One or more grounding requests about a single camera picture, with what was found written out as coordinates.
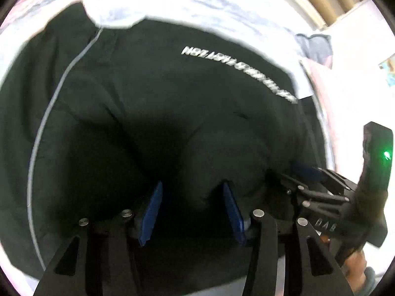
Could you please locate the grey pink floral blanket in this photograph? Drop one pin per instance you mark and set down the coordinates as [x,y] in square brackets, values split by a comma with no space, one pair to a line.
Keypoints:
[216,15]

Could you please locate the black hooded jacket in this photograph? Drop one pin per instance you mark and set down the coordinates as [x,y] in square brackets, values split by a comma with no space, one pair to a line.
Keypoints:
[154,98]

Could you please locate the person's right hand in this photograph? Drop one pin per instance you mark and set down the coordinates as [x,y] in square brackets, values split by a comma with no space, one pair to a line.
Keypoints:
[355,271]

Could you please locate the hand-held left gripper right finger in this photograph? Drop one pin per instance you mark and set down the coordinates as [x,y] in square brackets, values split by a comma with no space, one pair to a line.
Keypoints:
[235,214]

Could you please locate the grey cushion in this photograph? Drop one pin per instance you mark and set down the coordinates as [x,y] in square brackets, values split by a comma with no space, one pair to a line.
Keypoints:
[316,46]

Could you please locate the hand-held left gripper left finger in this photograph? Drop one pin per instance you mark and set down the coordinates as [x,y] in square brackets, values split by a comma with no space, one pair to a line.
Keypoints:
[151,211]

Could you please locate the pink pillow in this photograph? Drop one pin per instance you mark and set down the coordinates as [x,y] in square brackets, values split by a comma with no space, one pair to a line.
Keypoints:
[321,98]

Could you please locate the colourful wall map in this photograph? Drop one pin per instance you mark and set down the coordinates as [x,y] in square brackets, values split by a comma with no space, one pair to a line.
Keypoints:
[389,72]

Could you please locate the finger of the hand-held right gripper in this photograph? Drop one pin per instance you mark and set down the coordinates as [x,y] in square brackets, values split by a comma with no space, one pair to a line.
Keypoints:
[330,180]
[311,199]

